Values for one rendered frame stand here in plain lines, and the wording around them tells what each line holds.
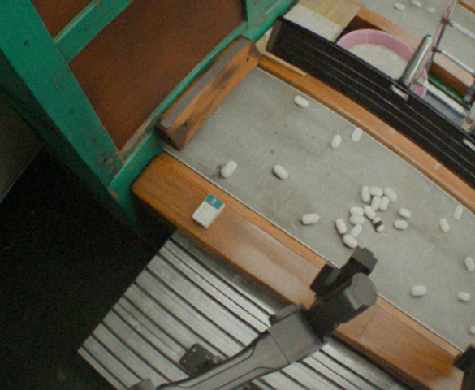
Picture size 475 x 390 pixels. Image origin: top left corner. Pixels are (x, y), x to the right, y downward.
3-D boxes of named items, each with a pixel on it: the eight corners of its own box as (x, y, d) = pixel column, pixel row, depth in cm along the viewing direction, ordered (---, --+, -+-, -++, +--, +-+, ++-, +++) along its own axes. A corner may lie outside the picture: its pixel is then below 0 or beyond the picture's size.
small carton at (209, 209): (206, 229, 97) (205, 226, 95) (192, 218, 98) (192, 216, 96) (225, 205, 99) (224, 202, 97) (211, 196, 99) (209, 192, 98)
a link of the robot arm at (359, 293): (358, 257, 67) (313, 283, 58) (385, 302, 64) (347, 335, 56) (309, 296, 74) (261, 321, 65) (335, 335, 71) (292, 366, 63)
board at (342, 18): (303, 77, 108) (303, 75, 107) (251, 49, 112) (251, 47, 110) (360, 9, 116) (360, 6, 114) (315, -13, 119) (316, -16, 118)
